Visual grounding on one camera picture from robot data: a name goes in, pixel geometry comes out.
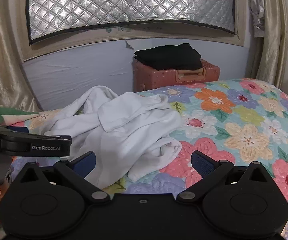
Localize floral quilted bedspread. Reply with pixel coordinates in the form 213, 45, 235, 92
0, 79, 288, 240

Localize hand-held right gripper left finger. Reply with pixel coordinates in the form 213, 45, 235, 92
19, 151, 111, 205

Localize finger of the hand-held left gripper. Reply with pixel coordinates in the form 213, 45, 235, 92
8, 126, 30, 133
0, 127, 72, 142

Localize pink hard-shell suitcase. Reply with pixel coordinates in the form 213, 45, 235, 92
133, 56, 221, 93

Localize folded black clothes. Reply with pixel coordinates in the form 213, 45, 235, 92
134, 43, 203, 70

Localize silver quilted window cover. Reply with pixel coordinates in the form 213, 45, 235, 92
25, 0, 237, 47

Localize white garment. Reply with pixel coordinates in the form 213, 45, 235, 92
44, 85, 183, 189

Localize beige satin curtain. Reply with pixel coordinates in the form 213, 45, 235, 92
246, 0, 288, 88
0, 0, 44, 113

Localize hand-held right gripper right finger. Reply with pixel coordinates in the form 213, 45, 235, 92
176, 150, 272, 203

